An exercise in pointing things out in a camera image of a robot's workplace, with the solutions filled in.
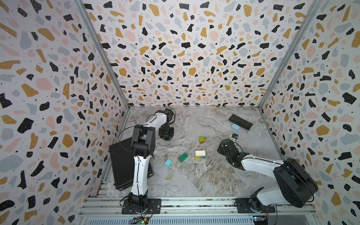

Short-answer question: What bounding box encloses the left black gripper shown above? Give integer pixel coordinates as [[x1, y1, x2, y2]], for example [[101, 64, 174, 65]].
[[158, 125, 174, 139]]

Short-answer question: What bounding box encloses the white long lego brick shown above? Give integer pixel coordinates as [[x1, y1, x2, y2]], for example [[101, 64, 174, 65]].
[[195, 150, 206, 158]]

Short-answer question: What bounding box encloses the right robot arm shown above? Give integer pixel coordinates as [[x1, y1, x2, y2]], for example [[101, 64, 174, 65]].
[[217, 138, 318, 213]]

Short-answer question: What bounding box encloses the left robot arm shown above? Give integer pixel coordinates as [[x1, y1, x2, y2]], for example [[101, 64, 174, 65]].
[[127, 108, 175, 213]]

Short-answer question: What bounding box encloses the light blue lego brick left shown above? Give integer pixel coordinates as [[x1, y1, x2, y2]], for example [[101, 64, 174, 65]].
[[165, 159, 172, 167]]

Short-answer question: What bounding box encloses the dark green long lego brick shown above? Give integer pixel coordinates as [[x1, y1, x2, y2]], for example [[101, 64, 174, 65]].
[[178, 153, 188, 163]]

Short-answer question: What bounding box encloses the light blue round object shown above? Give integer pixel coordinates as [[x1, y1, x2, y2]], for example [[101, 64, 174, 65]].
[[232, 124, 240, 130]]

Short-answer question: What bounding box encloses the black flat pouch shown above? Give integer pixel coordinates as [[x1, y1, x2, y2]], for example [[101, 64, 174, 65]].
[[228, 114, 253, 130]]

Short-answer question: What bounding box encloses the black case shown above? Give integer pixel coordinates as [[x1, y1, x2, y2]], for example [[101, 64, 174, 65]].
[[109, 138, 140, 191]]

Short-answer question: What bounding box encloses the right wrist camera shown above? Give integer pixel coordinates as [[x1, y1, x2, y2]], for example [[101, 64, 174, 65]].
[[230, 133, 239, 142]]

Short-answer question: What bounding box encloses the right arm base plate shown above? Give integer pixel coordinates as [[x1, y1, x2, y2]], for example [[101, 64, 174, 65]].
[[234, 198, 276, 214]]

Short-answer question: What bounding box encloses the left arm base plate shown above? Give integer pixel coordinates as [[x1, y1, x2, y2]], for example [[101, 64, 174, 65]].
[[121, 198, 162, 215]]

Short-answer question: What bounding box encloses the aluminium front rail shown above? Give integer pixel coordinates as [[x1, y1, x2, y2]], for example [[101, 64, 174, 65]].
[[76, 197, 321, 225]]

